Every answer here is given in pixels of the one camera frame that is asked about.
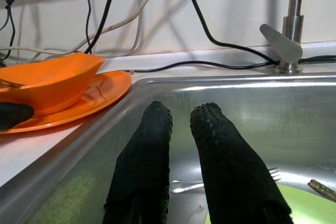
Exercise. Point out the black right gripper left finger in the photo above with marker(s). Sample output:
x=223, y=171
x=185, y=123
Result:
x=141, y=161

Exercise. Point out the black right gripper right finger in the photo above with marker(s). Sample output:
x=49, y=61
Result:
x=225, y=161

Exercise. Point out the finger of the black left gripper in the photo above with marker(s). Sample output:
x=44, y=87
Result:
x=14, y=115

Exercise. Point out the patterned wooden chopstick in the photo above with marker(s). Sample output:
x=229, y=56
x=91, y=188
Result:
x=321, y=192
x=324, y=186

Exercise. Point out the steel kitchen faucet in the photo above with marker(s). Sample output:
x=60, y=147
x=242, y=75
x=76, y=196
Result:
x=295, y=3

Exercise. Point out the orange plastic bowl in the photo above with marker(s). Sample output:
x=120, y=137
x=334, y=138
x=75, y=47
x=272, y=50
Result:
x=55, y=82

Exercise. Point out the stainless steel sink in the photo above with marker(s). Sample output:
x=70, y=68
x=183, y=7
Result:
x=249, y=108

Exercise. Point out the orange plastic plate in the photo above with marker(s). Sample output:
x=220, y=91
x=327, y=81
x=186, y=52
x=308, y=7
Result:
x=105, y=90

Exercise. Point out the light green plate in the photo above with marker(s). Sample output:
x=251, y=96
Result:
x=307, y=208

